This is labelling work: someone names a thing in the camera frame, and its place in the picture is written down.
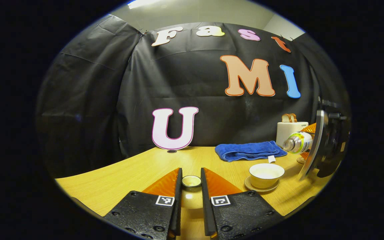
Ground blue folded towel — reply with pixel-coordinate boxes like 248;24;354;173
215;141;288;163

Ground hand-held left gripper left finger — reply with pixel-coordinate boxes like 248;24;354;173
104;168;183;240

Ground yellow ceramic teacup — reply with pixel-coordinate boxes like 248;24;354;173
249;163;285;189

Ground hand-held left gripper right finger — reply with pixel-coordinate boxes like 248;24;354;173
201;167;284;240

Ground black backdrop cloth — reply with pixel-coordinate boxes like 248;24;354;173
35;15;351;177

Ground clear plastic water bottle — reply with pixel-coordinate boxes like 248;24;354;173
283;132;313;154

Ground yellow ceramic saucer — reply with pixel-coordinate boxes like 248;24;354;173
244;176;280;193

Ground cream white toaster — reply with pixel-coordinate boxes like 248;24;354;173
276;121;309;148

